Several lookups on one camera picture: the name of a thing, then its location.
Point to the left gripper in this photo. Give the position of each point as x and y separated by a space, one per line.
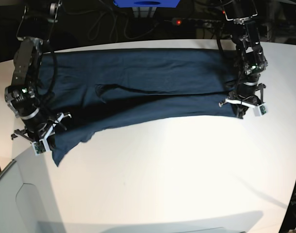
245 97

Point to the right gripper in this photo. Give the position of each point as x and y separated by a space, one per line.
39 126

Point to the dark blue T-shirt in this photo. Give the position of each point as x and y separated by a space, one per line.
107 89

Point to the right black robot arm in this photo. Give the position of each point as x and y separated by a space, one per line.
22 95

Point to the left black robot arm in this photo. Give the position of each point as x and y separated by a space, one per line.
250 60

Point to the black power strip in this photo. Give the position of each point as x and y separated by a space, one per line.
194 22

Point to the blue box on stand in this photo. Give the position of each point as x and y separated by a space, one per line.
146 3

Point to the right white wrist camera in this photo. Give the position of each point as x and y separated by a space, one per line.
40 147

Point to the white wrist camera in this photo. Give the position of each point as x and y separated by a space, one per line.
260 110
40 147

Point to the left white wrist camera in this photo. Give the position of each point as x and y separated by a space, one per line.
260 110

